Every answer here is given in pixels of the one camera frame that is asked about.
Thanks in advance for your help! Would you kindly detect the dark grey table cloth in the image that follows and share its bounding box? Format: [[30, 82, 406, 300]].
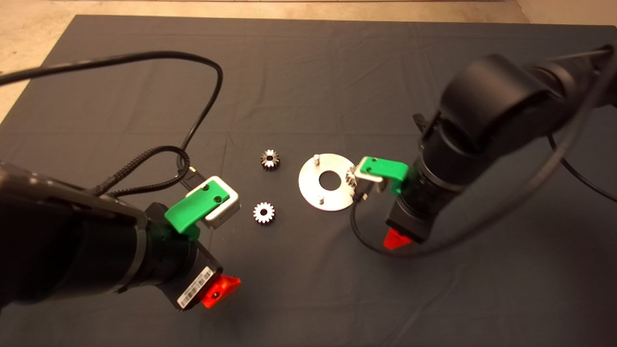
[[0, 14, 617, 347]]

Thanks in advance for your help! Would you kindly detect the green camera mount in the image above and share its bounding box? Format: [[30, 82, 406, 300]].
[[361, 156, 410, 196], [165, 182, 229, 240]]

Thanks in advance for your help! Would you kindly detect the silver right camera box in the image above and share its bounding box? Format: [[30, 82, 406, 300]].
[[353, 164, 386, 193]]

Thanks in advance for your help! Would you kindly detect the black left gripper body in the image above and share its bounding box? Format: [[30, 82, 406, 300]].
[[161, 241, 224, 311]]

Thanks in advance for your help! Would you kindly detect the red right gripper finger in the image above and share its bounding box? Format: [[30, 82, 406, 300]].
[[383, 228, 414, 250]]

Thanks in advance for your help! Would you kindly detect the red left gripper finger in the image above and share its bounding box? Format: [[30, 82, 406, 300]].
[[201, 274, 241, 309]]

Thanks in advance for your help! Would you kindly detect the round metal carrier plate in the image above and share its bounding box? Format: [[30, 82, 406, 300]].
[[298, 153, 361, 212]]

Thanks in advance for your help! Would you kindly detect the silver camera box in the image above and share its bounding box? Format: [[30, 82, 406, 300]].
[[353, 164, 386, 193], [186, 175, 241, 230]]

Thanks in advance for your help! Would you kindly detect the braided black left arm cable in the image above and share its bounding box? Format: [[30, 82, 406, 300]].
[[92, 146, 191, 198]]

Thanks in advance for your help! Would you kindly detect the green left camera mount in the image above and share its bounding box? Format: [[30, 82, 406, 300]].
[[165, 182, 229, 240]]

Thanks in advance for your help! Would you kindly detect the smooth black left camera cable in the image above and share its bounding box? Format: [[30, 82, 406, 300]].
[[0, 51, 224, 189]]

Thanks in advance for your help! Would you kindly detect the green right camera mount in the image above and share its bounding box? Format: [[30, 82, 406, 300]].
[[361, 156, 410, 196]]

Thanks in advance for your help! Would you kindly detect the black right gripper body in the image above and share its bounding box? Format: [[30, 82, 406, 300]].
[[386, 199, 437, 244]]

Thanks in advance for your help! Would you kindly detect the silver left camera box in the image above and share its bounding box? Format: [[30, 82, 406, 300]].
[[186, 175, 241, 230]]

